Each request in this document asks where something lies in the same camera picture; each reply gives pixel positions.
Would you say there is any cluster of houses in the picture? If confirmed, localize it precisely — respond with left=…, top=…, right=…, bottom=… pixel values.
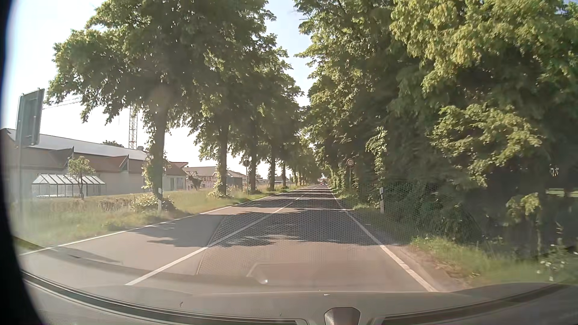
left=163, top=162, right=294, bottom=191

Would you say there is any car's own bonnet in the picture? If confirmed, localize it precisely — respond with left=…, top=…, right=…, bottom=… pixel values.
left=20, top=270, right=578, bottom=325

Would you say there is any grass verge under trees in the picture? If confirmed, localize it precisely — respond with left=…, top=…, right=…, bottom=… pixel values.
left=332, top=187, right=578, bottom=286

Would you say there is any glass greenhouse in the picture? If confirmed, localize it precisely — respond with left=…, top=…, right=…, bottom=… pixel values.
left=32, top=174, right=107, bottom=198

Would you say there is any row of roadside trees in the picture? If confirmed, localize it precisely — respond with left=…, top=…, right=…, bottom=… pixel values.
left=46, top=0, right=323, bottom=199

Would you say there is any dense row of trees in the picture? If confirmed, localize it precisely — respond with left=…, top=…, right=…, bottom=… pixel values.
left=294, top=0, right=578, bottom=258

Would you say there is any large grey-roofed building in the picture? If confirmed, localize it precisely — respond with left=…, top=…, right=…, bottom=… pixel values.
left=0, top=128, right=150, bottom=199

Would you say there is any small young tree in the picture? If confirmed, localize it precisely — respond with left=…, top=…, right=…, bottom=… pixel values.
left=67, top=156, right=96, bottom=200

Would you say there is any grey asphalt road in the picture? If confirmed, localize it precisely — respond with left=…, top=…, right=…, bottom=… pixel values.
left=19, top=184, right=440, bottom=294

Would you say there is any lattice mast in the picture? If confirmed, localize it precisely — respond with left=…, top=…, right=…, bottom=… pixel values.
left=128, top=106, right=138, bottom=150

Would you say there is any road sign seen from behind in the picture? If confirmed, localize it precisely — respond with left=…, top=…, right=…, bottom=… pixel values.
left=14, top=88, right=46, bottom=217

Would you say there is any grass verge with field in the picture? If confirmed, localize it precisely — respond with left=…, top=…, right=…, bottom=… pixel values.
left=9, top=183, right=294, bottom=249

